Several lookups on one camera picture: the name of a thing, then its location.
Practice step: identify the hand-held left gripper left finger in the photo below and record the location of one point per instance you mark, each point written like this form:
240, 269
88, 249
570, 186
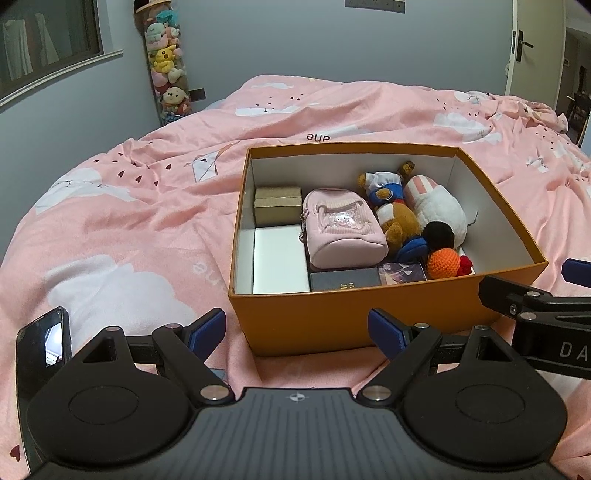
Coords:
207, 330

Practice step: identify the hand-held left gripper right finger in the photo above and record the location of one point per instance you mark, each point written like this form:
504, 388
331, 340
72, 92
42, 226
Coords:
385, 332

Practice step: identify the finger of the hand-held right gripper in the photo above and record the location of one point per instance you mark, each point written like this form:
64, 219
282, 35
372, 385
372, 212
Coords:
508, 293
579, 272

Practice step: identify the orange cardboard box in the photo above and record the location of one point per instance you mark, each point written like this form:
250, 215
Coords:
332, 318

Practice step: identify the printed photo card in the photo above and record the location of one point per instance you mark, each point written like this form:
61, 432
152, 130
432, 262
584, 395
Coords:
401, 273

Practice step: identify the dark grey box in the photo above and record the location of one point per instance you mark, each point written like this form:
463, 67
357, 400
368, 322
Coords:
344, 279

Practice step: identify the orange crochet doll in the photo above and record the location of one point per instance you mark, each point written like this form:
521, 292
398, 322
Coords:
443, 264

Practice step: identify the white box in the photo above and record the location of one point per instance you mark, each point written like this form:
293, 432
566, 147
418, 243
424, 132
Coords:
280, 258

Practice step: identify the pink zip pouch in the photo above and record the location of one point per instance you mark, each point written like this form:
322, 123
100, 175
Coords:
344, 230

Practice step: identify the white plush with striped hat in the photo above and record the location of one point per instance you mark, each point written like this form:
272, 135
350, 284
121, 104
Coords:
438, 207

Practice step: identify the brown bear plush blue outfit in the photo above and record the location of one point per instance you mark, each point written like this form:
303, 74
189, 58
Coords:
392, 203

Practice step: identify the small gold box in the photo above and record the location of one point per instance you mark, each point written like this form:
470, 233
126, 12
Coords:
277, 205

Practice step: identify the pink printed blanket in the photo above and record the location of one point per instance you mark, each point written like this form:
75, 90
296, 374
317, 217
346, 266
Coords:
115, 221

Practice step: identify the dark chair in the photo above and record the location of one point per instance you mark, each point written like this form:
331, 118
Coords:
579, 115

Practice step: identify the black smartphone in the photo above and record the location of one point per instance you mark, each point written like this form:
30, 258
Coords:
41, 341

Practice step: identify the white door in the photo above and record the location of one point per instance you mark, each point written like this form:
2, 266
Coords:
535, 41

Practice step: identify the tall tube of plush toys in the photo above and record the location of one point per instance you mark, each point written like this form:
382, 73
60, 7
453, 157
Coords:
167, 64

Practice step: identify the window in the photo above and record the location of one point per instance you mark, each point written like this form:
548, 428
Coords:
46, 41

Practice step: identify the dark wall socket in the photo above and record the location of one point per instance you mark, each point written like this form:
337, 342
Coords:
197, 94

